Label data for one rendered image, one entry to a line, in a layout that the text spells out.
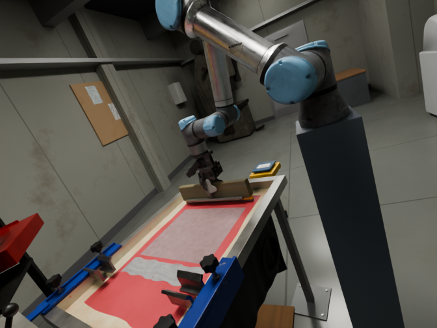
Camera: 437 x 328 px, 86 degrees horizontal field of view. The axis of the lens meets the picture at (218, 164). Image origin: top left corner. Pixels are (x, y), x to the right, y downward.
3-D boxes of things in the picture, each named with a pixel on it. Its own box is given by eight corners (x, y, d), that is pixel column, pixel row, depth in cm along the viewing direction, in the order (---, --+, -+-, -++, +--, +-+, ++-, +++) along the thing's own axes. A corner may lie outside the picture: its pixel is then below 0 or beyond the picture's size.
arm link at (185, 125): (186, 119, 89) (173, 123, 95) (198, 146, 92) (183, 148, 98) (199, 112, 94) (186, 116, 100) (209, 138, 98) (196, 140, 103)
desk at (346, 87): (358, 94, 599) (352, 67, 580) (372, 101, 490) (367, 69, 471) (331, 102, 624) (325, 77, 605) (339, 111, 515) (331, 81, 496)
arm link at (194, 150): (184, 148, 97) (195, 140, 104) (188, 158, 99) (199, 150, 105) (198, 145, 93) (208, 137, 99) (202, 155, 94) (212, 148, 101)
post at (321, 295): (297, 283, 165) (253, 161, 138) (331, 289, 152) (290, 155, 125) (289, 312, 148) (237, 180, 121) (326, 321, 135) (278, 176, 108)
